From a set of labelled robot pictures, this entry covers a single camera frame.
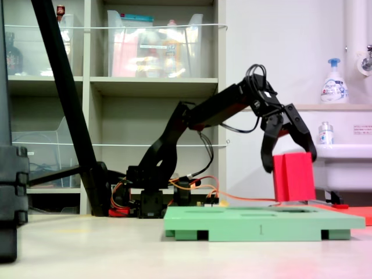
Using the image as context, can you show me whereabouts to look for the red cross columnar block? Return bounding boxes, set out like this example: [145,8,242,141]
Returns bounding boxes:
[272,152,317,202]

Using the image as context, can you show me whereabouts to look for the green shape hole board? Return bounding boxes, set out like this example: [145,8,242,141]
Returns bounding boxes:
[163,205,366,242]

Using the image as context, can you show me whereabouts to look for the small clear bottle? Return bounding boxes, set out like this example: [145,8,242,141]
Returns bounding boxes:
[317,121,335,145]

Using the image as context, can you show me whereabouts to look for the white blue pump soap bottle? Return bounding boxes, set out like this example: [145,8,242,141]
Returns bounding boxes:
[320,58,349,105]

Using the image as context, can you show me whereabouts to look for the white sink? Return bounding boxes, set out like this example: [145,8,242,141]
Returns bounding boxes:
[280,144,372,193]

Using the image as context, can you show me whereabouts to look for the circuit board with white connectors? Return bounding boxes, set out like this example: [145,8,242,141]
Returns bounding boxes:
[196,194,220,208]

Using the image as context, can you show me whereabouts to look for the beige shelf unit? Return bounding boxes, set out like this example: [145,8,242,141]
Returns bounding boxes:
[0,0,227,216]

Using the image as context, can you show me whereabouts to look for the clear bin with supplies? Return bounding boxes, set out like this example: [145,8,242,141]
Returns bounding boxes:
[106,10,204,78]

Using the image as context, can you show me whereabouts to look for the red printed clamp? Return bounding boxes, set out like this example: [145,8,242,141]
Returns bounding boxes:
[109,206,129,217]

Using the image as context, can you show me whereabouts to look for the thin black tripod brace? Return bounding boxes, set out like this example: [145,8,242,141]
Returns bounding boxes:
[28,164,82,187]

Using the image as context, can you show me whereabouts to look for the clear plastic bin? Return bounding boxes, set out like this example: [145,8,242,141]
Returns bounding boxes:
[11,116,82,187]
[4,13,75,77]

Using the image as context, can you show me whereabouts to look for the dark glass bottle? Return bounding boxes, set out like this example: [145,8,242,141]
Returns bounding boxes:
[4,31,24,76]

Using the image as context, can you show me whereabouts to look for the black notched tripod leg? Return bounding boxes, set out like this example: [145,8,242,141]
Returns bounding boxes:
[0,0,30,264]

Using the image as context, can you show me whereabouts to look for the black gripper wire loop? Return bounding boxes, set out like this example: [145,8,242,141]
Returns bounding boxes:
[245,63,267,90]

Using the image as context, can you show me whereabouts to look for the red print wall sticker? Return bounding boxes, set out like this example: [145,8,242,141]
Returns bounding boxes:
[353,124,372,135]

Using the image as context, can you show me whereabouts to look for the black arm wire bundle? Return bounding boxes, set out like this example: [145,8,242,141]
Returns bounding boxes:
[185,130,215,183]

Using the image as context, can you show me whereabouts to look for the long orange wire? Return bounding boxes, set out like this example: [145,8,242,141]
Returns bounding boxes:
[168,176,278,203]

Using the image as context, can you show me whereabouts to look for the black printed bracket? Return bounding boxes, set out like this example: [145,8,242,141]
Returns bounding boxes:
[173,181,193,208]

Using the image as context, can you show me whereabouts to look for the white wire shelf rail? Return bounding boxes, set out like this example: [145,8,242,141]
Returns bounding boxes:
[11,140,231,148]
[4,23,229,31]

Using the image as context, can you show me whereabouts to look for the orange red wire bundle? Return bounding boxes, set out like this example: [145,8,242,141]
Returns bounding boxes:
[111,181,130,210]

